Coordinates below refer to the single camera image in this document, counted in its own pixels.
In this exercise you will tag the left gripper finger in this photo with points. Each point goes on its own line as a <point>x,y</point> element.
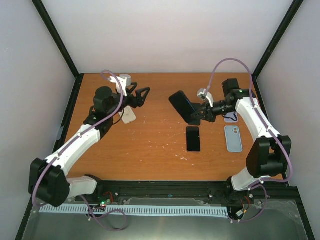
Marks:
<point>141,96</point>
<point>130,89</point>

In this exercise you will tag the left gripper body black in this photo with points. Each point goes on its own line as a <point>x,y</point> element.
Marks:
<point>132,103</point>

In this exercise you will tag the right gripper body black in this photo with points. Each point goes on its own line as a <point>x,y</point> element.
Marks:
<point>211,116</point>

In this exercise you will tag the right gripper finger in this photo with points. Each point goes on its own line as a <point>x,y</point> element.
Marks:
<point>199,117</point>
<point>200,110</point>

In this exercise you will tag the black phone case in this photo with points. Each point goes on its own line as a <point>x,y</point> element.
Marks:
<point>182,105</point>

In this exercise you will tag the beige phone case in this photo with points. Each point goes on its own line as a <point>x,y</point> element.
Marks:
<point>127,115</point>

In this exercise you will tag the black smartphone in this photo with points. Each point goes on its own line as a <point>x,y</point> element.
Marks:
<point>193,143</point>
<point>196,122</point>

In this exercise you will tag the lilac phone case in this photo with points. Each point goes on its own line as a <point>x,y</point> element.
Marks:
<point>231,117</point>

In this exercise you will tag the light blue phone case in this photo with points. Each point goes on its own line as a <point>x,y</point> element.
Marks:
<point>233,139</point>

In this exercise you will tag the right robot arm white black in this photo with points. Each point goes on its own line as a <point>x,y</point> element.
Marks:
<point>270,154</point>

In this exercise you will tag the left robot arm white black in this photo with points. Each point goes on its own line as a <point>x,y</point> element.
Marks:
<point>48,179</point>

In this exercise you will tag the small green circuit board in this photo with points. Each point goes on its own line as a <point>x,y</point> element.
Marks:
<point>104,203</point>

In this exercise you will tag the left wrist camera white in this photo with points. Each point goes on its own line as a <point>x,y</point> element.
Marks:
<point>125,81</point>

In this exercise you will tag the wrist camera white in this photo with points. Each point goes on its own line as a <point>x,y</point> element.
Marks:
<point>125,81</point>
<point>206,96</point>

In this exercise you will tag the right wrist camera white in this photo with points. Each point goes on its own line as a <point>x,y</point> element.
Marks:
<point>206,96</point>

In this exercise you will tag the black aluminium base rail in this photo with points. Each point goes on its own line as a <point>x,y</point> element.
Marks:
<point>212,192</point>

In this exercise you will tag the left black frame post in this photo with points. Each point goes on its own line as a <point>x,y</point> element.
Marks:
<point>47,20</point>

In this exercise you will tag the black frame post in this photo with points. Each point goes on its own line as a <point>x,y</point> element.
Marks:
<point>47,20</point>
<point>279,33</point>

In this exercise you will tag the right black frame post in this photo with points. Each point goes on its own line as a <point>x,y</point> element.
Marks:
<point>279,33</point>

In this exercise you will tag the light blue cable duct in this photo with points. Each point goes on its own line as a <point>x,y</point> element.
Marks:
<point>141,210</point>

